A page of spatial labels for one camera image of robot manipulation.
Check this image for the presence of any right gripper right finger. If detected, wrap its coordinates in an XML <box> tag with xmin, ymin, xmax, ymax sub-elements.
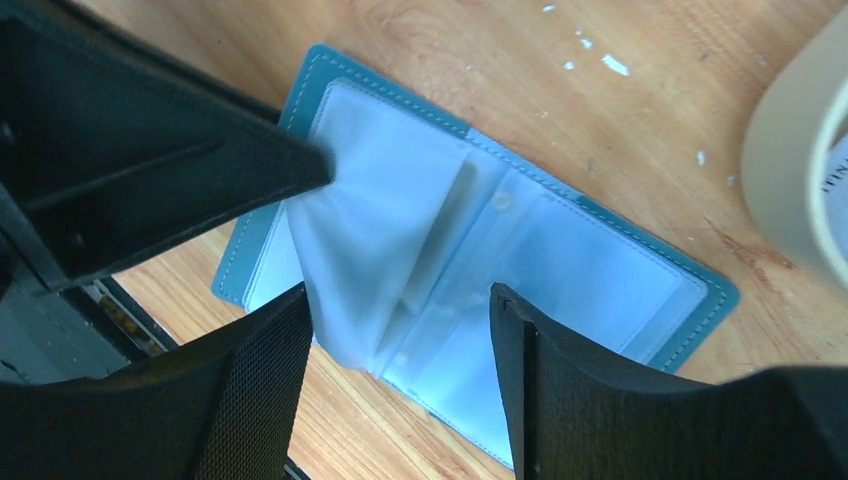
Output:
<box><xmin>490</xmin><ymin>283</ymin><xmax>847</xmax><ymax>479</ymax></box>

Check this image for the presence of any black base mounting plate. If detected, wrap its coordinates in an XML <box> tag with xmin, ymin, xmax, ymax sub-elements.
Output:
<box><xmin>0</xmin><ymin>274</ymin><xmax>180</xmax><ymax>386</ymax></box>

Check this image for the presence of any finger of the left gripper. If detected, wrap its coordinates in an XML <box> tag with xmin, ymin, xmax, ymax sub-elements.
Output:
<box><xmin>1</xmin><ymin>1</ymin><xmax>331</xmax><ymax>293</ymax></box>

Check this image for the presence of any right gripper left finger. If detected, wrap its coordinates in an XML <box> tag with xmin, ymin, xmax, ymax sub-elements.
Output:
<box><xmin>1</xmin><ymin>284</ymin><xmax>313</xmax><ymax>479</ymax></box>

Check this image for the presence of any white card in tray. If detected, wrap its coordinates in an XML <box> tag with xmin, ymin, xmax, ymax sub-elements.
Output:
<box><xmin>821</xmin><ymin>135</ymin><xmax>847</xmax><ymax>257</ymax></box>

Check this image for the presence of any blue card holder wallet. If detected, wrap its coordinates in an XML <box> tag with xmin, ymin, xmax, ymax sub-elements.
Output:
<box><xmin>212</xmin><ymin>44</ymin><xmax>740</xmax><ymax>466</ymax></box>

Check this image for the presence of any beige oval tray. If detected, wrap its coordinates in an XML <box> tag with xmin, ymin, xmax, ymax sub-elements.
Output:
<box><xmin>740</xmin><ymin>10</ymin><xmax>847</xmax><ymax>287</ymax></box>

